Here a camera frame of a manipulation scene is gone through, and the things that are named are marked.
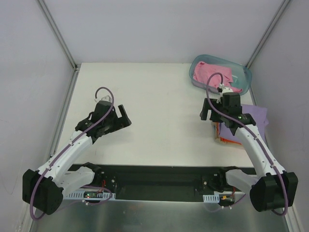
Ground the right aluminium frame post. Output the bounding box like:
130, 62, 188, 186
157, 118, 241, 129
245, 0, 292, 69

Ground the right white cable duct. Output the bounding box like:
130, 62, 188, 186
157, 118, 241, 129
203, 194, 220, 203

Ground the left aluminium frame post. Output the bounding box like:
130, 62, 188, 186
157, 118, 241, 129
36, 0, 78, 70

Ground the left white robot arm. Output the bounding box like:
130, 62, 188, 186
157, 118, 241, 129
22, 100, 131, 215

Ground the folded orange t shirt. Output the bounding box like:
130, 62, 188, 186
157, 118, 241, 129
217, 123, 241, 145

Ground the purple t shirt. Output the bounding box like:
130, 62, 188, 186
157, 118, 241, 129
219, 103, 270, 143

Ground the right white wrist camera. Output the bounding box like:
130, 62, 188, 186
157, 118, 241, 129
217, 84, 234, 103

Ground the aluminium frame post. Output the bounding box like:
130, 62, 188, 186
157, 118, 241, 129
36, 0, 78, 70
245, 0, 292, 69

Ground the pink t shirt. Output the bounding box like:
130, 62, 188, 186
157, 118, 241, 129
192, 61, 242, 94

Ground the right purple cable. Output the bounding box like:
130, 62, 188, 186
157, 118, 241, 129
206, 72, 289, 216

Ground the left white cable duct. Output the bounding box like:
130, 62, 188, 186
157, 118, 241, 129
63, 190, 116, 201

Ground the white cable duct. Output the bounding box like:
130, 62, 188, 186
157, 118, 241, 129
63, 190, 116, 201
203, 194, 220, 203

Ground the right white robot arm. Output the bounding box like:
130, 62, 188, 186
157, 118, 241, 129
200, 92, 298, 216

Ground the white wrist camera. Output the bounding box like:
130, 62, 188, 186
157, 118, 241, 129
217, 84, 234, 103
94, 95, 112, 103

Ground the clear blue plastic bin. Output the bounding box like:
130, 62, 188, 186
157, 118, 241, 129
189, 55, 252, 95

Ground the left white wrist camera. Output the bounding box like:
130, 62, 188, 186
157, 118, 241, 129
94, 95, 112, 103

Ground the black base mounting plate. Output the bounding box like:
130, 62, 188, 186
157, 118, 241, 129
99, 165, 233, 202

